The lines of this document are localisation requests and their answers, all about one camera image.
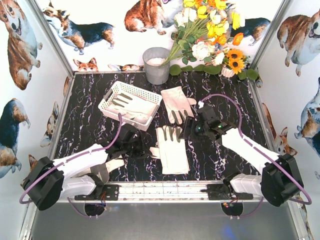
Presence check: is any grey-palm glove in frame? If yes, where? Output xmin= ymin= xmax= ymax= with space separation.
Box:
xmin=90 ymin=163 xmax=110 ymax=184
xmin=149 ymin=125 xmax=190 ymax=175
xmin=107 ymin=93 xmax=157 ymax=124

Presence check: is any white perforated storage basket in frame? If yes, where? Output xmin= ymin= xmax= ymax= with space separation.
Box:
xmin=98 ymin=81 xmax=162 ymax=132

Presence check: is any white glove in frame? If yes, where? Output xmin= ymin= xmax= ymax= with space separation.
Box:
xmin=160 ymin=86 xmax=197 ymax=125
xmin=105 ymin=159 xmax=125 ymax=173

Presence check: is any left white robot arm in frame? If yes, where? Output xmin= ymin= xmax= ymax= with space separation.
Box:
xmin=22 ymin=123 xmax=153 ymax=211

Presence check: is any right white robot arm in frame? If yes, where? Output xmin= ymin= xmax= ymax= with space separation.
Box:
xmin=178 ymin=105 xmax=304 ymax=207

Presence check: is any sunflower pot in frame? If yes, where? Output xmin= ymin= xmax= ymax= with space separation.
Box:
xmin=220 ymin=48 xmax=251 ymax=78

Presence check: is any grey metal bucket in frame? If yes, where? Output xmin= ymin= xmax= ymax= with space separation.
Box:
xmin=142 ymin=47 xmax=170 ymax=85

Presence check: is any artificial flower bouquet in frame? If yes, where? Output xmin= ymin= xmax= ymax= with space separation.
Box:
xmin=164 ymin=0 xmax=246 ymax=66

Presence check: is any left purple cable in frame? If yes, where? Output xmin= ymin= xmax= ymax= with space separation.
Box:
xmin=19 ymin=112 xmax=123 ymax=205

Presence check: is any purple cable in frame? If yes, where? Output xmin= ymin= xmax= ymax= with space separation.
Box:
xmin=201 ymin=94 xmax=312 ymax=218
xmin=19 ymin=112 xmax=123 ymax=205

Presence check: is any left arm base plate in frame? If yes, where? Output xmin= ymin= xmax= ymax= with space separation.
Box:
xmin=74 ymin=184 xmax=120 ymax=201

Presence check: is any aluminium front rail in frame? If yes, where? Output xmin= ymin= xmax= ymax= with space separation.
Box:
xmin=27 ymin=181 xmax=301 ymax=203

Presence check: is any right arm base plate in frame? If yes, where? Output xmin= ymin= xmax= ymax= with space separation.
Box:
xmin=201 ymin=184 xmax=254 ymax=200

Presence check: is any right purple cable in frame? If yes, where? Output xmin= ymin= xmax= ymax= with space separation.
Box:
xmin=201 ymin=94 xmax=312 ymax=218

